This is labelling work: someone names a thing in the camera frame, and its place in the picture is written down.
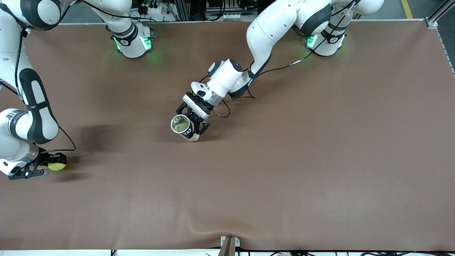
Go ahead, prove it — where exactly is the metal table edge bracket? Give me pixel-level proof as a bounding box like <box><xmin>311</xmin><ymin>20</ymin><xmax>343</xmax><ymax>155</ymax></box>
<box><xmin>220</xmin><ymin>235</ymin><xmax>241</xmax><ymax>256</ymax></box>

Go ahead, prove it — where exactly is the brown table mat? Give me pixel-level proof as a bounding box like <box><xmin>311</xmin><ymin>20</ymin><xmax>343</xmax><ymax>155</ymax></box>
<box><xmin>0</xmin><ymin>20</ymin><xmax>455</xmax><ymax>251</ymax></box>

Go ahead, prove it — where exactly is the white terminal block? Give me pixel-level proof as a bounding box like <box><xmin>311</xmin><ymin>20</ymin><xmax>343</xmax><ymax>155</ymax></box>
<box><xmin>222</xmin><ymin>13</ymin><xmax>258</xmax><ymax>21</ymax></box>

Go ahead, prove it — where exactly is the white tennis ball can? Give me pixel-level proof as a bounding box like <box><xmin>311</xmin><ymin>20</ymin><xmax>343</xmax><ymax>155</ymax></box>
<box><xmin>170</xmin><ymin>114</ymin><xmax>200</xmax><ymax>143</ymax></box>

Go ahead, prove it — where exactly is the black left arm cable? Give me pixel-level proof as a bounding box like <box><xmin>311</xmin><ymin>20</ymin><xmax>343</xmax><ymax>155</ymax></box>
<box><xmin>199</xmin><ymin>0</ymin><xmax>358</xmax><ymax>119</ymax></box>

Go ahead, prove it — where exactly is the white power strip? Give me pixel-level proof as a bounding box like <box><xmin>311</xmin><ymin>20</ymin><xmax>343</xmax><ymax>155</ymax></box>
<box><xmin>142</xmin><ymin>3</ymin><xmax>165</xmax><ymax>15</ymax></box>

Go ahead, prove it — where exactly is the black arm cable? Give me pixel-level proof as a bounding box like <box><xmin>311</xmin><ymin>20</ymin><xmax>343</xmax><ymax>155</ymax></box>
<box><xmin>199</xmin><ymin>0</ymin><xmax>358</xmax><ymax>119</ymax></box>
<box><xmin>14</xmin><ymin>28</ymin><xmax>76</xmax><ymax>154</ymax></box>

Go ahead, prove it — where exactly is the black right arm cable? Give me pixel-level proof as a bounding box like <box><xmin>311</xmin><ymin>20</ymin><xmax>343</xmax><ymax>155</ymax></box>
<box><xmin>14</xmin><ymin>28</ymin><xmax>76</xmax><ymax>154</ymax></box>

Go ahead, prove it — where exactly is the aluminium frame corner post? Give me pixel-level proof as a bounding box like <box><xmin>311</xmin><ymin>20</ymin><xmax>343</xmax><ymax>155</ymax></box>
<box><xmin>425</xmin><ymin>0</ymin><xmax>455</xmax><ymax>29</ymax></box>

